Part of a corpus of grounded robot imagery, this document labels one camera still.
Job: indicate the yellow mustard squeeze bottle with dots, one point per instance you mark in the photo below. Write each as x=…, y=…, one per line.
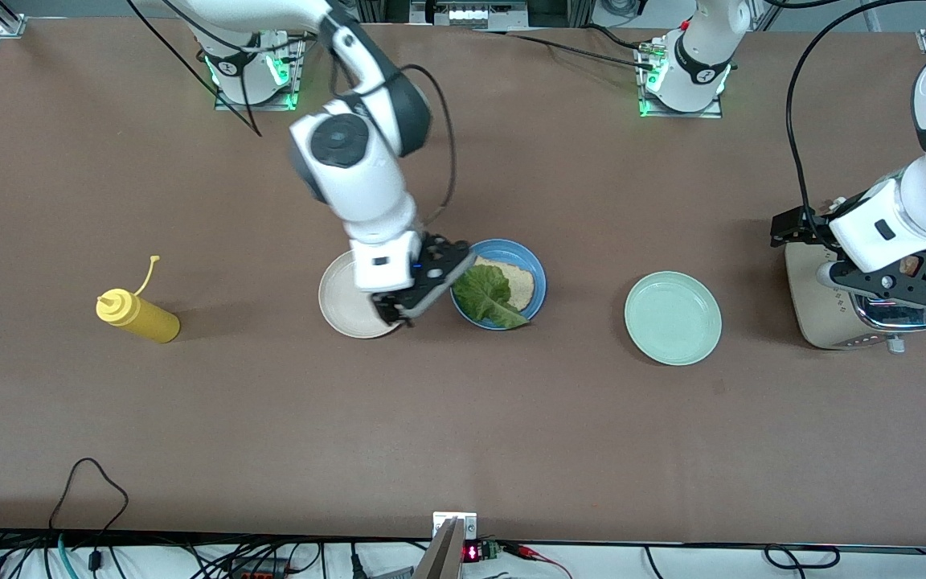
x=149, y=319

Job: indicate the brown bread slice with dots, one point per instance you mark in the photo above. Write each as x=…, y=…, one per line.
x=515, y=281
x=910, y=264

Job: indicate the blue round plate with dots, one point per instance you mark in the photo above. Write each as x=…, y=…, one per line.
x=503, y=248

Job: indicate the mint green round plate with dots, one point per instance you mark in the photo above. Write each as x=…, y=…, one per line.
x=673, y=318

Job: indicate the grey metal bar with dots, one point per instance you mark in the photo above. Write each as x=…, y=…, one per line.
x=440, y=559

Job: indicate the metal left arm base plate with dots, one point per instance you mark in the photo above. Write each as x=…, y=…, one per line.
x=684, y=114

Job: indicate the beige chrome toaster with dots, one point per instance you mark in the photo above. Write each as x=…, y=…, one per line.
x=813, y=314

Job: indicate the black control box with lights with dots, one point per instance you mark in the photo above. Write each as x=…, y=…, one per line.
x=471, y=14

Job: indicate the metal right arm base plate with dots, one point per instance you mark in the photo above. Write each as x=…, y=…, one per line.
x=258, y=105

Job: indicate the circuit board with red display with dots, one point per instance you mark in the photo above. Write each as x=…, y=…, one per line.
x=473, y=552

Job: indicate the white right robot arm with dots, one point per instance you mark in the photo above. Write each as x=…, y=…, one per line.
x=358, y=185

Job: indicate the green lettuce leaf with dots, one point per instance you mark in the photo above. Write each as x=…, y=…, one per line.
x=483, y=293

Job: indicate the small metal edge bracket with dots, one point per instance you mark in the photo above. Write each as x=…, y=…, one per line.
x=469, y=527

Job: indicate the beige round plate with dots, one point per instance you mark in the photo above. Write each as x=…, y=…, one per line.
x=342, y=301

